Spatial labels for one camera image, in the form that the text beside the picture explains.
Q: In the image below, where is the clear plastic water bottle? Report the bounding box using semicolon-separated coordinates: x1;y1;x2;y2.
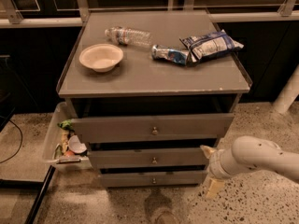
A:
105;26;151;48

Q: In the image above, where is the green crumpled wrapper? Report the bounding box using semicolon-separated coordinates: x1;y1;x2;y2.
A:
58;119;74;131

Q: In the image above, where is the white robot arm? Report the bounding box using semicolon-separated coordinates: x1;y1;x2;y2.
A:
200;136;299;199

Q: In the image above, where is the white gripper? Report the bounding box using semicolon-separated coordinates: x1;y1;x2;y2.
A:
200;145;233;199

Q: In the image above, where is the grey bottom drawer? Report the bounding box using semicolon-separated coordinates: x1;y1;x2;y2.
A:
99;171;206;188

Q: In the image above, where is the white pipe post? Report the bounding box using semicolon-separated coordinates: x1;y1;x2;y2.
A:
273;64;299;114

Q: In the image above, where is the clear plastic bin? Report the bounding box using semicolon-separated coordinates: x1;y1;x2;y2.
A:
42;102;92;172

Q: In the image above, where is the grey drawer cabinet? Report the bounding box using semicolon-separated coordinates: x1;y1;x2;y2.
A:
57;11;252;175

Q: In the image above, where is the red round object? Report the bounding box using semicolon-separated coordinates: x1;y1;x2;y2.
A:
64;150;75;157

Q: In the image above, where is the grey top drawer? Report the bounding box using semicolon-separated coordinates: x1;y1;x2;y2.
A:
71;113;234;143

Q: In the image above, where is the blue white chip bag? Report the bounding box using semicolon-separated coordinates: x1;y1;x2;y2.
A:
180;30;244;63

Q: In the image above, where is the metal railing frame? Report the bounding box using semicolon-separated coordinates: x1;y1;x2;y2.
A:
0;0;299;27

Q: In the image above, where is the white broken cup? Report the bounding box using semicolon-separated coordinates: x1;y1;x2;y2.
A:
68;135;87;154

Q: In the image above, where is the black cable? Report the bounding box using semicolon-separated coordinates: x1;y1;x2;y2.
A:
0;115;24;164

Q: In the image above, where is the crushed blue white can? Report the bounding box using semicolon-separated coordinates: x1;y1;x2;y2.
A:
151;45;192;66

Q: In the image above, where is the grey drawer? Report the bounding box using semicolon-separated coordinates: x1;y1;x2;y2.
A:
89;147;208;169
99;171;206;188
71;113;234;143

